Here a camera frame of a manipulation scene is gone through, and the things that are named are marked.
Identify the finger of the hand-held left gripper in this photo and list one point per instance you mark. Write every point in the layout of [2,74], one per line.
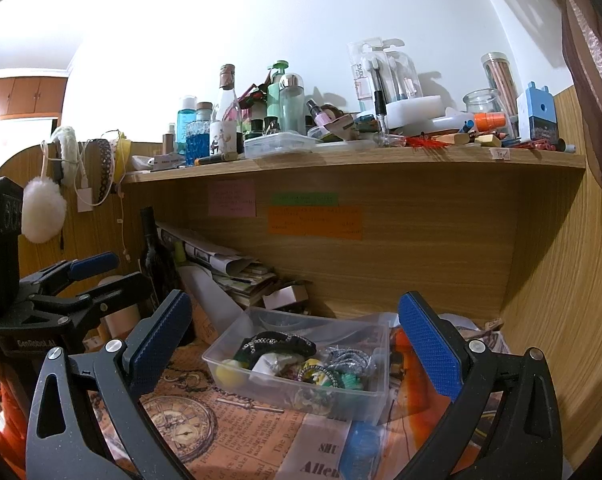
[116,295]
[96,262]

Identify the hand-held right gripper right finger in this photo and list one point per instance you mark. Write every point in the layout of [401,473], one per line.
[428,345]

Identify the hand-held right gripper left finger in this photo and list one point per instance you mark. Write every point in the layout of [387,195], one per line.
[161,340]

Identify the grey patterned cloth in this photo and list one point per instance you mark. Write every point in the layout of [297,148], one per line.
[348,358]

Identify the green striped cloth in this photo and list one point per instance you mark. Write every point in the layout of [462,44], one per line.
[352,381]

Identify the white sock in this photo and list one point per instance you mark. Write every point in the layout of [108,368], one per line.
[273,366]

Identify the clear plastic box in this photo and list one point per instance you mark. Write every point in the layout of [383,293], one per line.
[281,400]

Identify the dark wine bottle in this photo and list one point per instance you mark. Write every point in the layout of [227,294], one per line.
[156,260]

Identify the white fluffy pompom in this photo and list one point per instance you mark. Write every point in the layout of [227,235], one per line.
[43,212]

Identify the white paper sheet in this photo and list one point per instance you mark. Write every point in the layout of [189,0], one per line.
[208,300]

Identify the white charger plug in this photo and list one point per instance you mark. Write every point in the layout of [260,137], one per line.
[85,200]

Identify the stack of rolled papers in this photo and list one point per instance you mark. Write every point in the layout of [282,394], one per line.
[221,265]

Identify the black lace headband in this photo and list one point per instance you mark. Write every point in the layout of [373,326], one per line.
[105,165]

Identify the yellow headband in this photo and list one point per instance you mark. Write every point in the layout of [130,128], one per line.
[122,157]

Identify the white fluffy headband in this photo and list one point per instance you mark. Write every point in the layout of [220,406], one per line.
[68,152]

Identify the white carton box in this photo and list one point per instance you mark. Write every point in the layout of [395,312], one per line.
[161,162]

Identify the newspaper print tablecloth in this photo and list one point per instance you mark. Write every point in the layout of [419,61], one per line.
[241,440]

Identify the small white cardboard box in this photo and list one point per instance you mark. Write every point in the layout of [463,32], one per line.
[283,297]

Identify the small brown bottle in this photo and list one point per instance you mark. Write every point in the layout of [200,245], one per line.
[169,144]

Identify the pink sticky note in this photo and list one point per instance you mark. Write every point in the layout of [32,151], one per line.
[232,200]

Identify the orange cloth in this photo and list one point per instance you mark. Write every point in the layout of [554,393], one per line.
[8,410]

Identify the dark gold pen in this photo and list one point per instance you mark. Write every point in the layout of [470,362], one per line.
[220,158]

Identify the glass bottle with blue liquid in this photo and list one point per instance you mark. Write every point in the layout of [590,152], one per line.
[200,137]

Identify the orange sticky note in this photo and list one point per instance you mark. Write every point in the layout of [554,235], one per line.
[315,222]

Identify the light blue toner bottle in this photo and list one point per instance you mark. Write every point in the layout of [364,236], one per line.
[186,117]

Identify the wooden shelf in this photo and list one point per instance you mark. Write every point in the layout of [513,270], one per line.
[431,170]

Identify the green sticky note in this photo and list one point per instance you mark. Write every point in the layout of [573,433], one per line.
[306,199]

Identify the tall clear corked bottle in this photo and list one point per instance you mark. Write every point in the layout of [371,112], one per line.
[226,110]

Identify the red feathery pen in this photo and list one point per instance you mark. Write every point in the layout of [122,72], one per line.
[426,143]

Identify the small black bottles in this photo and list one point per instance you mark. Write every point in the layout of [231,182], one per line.
[263,127]

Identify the clear flat plastic case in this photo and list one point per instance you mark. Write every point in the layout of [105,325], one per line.
[278,146]

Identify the white plastic tray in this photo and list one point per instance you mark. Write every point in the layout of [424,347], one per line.
[413,110]

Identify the glass jar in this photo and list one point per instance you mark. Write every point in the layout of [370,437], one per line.
[483,105]

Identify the mint green pump bottle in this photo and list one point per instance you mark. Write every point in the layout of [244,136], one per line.
[276,92]

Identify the clear bottle with silver cap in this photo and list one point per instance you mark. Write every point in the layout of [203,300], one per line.
[292,105]

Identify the small pink bottle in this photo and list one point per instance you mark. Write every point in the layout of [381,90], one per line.
[320,116]

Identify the blue pencil sharpener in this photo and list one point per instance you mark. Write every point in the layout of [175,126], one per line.
[538,115]

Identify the toothbrush blister pack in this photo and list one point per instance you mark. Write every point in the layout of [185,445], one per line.
[365,80]
[403,77]

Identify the clear tube of pencils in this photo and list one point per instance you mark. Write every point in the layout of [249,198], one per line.
[501,80]

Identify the mauve curtain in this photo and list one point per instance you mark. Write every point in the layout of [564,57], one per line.
[596,85]

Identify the wooden wall cabinet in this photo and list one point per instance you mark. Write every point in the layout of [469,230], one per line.
[26,96]

